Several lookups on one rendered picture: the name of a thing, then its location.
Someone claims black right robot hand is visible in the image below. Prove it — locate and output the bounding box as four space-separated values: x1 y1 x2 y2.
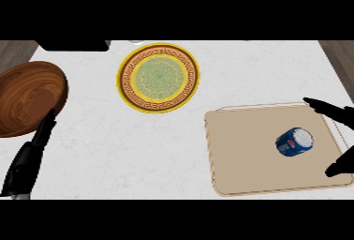
302 97 354 178

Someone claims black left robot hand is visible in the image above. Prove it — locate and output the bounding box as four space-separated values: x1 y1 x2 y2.
0 108 58 198

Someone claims blue can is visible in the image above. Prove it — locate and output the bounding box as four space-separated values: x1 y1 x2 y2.
275 127 316 158

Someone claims beige tray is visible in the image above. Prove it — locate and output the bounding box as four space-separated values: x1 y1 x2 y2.
204 101 354 198

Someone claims yellow patterned plate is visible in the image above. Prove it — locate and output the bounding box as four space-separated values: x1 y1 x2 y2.
116 42 203 114

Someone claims brown wooden bowl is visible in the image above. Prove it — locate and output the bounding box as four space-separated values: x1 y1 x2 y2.
0 60 72 139

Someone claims black appliance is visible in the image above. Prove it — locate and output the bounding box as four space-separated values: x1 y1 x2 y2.
35 39 113 53

